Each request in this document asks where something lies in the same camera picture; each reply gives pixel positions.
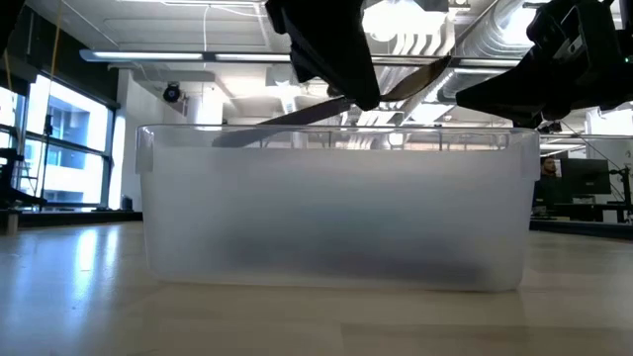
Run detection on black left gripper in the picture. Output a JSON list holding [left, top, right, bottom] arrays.
[[264, 0, 383, 113]]

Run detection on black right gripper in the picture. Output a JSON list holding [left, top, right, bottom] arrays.
[[454, 0, 633, 131]]

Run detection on gold knife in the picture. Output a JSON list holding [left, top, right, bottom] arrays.
[[211, 52, 454, 150]]

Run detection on clear plastic bin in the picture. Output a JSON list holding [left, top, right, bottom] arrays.
[[135, 124, 541, 294]]

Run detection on black ceiling fixture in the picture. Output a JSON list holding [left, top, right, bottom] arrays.
[[535, 120, 566, 135]]

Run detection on white ceiling pipes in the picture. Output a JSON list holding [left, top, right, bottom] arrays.
[[345, 14, 456, 149]]

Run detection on person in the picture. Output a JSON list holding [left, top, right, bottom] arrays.
[[532, 155, 564, 220]]

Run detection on black monitor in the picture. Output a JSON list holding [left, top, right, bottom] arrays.
[[559, 157, 612, 196]]

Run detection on dark desk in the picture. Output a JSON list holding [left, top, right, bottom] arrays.
[[531, 195, 633, 223]]

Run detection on black monitor stand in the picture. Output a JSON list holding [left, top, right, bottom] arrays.
[[609, 165, 633, 223]]

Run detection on ceiling light strip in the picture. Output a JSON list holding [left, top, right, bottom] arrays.
[[78, 48, 526, 68]]

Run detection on large window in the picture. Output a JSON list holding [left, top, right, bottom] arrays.
[[0, 73, 118, 212]]

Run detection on black tripod stand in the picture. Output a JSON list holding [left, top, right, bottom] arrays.
[[39, 113, 56, 210]]

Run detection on black equipment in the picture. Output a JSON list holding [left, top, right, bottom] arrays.
[[0, 146, 48, 212]]

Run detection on thin black cable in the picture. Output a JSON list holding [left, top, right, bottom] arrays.
[[560, 120, 622, 170]]

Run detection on black ceiling camera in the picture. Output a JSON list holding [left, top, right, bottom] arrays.
[[162, 82, 182, 105]]

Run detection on yellow strap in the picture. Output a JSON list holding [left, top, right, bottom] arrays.
[[3, 0, 64, 93]]

